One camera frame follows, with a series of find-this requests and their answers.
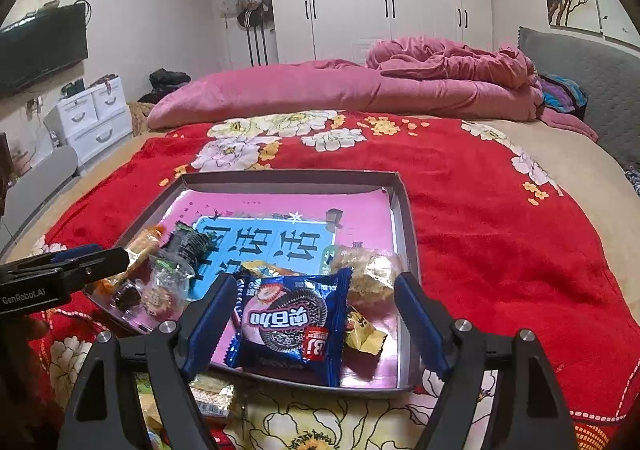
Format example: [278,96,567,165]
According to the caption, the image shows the colourful striped cloth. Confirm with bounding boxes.
[537,72,588,121]

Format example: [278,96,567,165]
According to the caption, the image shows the person's left hand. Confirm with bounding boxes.
[0,316,51,381]

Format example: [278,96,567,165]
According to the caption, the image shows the red floral blanket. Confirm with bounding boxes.
[27,112,640,450]

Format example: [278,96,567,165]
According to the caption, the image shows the orange snack packet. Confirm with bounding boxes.
[237,261,301,281]

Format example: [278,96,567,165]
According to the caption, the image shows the round pastry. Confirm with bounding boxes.
[140,255,196,321]

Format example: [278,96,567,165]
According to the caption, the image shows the black bag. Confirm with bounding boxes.
[137,68,192,103]

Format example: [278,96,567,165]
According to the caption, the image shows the grey shallow cardboard box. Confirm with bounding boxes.
[82,170,422,393]

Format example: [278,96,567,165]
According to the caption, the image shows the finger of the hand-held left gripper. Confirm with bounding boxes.
[0,245,132,288]

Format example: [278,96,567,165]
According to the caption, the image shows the yellow snack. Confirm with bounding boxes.
[342,302,388,356]

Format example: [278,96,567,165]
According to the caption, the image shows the blue cookie packet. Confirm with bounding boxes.
[224,267,353,387]

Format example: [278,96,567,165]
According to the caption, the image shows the grey padded headboard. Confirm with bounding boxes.
[517,26,640,171]

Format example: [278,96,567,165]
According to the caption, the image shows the orange-ended snack packet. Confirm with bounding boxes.
[95,225,166,291]

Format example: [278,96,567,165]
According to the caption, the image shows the green snack packet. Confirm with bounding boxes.
[135,372,166,450]

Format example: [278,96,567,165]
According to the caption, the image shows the brown cake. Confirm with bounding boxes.
[110,275,148,316]

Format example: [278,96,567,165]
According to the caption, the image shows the grey upholstered bench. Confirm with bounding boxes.
[0,145,80,251]

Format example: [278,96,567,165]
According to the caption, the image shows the black snack packet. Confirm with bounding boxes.
[160,222,213,271]

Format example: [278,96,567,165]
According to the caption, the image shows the puffed rice cake clear wrap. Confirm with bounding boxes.
[330,245,403,306]

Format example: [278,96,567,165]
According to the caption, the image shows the brown knitted blanket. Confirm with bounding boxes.
[127,101,156,136]

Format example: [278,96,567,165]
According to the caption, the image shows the black television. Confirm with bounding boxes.
[0,0,90,101]

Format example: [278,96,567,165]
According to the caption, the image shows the pink quilt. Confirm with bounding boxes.
[146,36,598,143]

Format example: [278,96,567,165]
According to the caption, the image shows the hanging bags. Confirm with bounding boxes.
[232,0,276,68]

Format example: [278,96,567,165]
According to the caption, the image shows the tan snack packet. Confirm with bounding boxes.
[190,372,237,418]

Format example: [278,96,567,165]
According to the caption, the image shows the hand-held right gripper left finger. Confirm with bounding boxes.
[57,272,240,450]

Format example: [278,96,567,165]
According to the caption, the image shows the white drawer cabinet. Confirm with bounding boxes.
[44,76,133,166]

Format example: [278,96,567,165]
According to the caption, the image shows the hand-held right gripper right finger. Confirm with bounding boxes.
[392,271,581,450]

